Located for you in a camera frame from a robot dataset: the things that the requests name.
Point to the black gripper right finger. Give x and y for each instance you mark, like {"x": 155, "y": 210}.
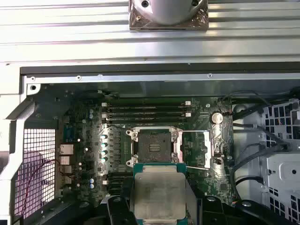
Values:
{"x": 213, "y": 211}

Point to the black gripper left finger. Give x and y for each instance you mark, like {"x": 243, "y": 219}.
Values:
{"x": 117, "y": 211}

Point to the CPU with silver heat spreader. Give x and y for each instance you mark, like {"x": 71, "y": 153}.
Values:
{"x": 159, "y": 194}

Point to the silver socket cover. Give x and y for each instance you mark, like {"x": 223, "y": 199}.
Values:
{"x": 206, "y": 150}

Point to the CPU socket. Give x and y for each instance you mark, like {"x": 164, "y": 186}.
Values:
{"x": 154, "y": 147}

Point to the silver rear port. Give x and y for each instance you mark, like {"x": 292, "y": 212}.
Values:
{"x": 65, "y": 160}
{"x": 66, "y": 180}
{"x": 66, "y": 149}
{"x": 65, "y": 169}

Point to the green motherboard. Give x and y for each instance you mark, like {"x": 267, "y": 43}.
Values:
{"x": 199, "y": 145}

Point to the silver perforated disk bay cage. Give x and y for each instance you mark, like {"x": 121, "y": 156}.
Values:
{"x": 281, "y": 168}

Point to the blue serial port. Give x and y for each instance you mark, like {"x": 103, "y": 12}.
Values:
{"x": 69, "y": 133}

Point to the round coin battery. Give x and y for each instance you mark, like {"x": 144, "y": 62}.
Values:
{"x": 216, "y": 117}

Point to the black PC case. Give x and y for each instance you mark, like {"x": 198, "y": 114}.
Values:
{"x": 150, "y": 70}

